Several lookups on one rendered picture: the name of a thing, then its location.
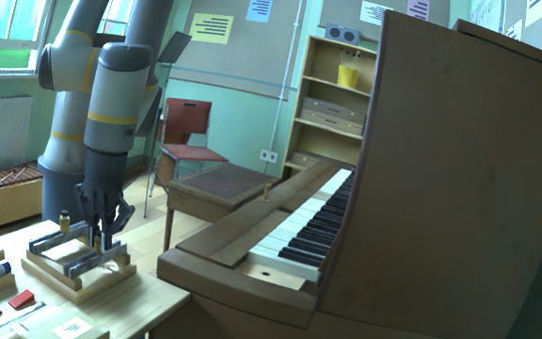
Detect light wooden stepped base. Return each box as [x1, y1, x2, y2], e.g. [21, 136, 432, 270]
[20, 234, 138, 306]

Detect black music stand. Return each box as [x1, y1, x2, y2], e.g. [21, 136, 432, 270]
[142, 31, 194, 220]

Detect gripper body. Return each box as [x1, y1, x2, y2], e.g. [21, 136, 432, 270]
[81, 146, 130, 193]

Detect grey notice board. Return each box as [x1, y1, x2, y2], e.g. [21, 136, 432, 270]
[316, 0, 452, 44]
[470, 0, 542, 63]
[166, 0, 304, 103]

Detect white framed window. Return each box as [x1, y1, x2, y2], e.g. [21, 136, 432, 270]
[0, 0, 56, 78]
[97, 0, 136, 37]

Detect wooden xylophone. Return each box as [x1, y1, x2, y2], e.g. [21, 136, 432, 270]
[0, 161, 45, 232]

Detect tan flat box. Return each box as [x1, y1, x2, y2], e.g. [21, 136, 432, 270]
[300, 96, 368, 124]
[288, 150, 323, 170]
[298, 107, 365, 137]

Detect white wall pipe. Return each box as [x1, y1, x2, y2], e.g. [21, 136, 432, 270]
[267, 0, 306, 152]

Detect light wooden shelf unit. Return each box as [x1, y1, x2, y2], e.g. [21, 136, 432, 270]
[279, 34, 381, 181]

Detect black and white keyboard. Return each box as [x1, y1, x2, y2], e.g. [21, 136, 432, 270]
[246, 168, 358, 283]

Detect yellow cup with sticks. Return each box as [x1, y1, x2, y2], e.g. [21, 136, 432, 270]
[336, 46, 365, 90]

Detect grey metal rails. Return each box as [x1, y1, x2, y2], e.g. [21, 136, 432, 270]
[27, 220, 90, 256]
[62, 239, 130, 280]

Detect tan wooden piano body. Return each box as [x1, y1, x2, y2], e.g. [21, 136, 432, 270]
[150, 18, 542, 339]

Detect red metal chair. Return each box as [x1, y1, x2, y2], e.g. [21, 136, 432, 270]
[153, 97, 231, 190]

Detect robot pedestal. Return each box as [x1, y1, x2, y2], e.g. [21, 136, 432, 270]
[37, 155, 88, 225]

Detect grey twin-speaker radio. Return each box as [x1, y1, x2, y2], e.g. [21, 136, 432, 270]
[324, 22, 361, 46]

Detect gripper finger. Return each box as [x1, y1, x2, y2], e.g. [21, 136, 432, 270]
[73, 183, 101, 247]
[101, 188, 136, 251]

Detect cardboard box with label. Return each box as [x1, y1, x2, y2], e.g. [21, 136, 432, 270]
[10, 305, 111, 339]

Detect brown wooden piano bench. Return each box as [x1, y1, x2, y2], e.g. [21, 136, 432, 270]
[162, 162, 282, 253]

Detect grey flat metal tool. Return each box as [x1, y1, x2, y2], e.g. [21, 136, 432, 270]
[0, 301, 47, 336]

